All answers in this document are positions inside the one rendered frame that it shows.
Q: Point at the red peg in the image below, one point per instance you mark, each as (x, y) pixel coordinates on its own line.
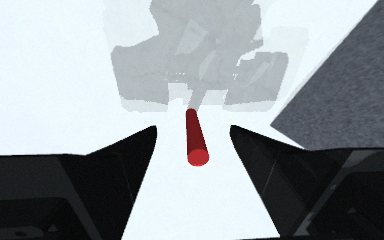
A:
(197, 152)

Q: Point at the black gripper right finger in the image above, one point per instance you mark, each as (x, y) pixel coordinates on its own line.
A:
(294, 183)

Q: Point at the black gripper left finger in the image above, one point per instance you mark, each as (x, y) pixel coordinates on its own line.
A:
(101, 186)

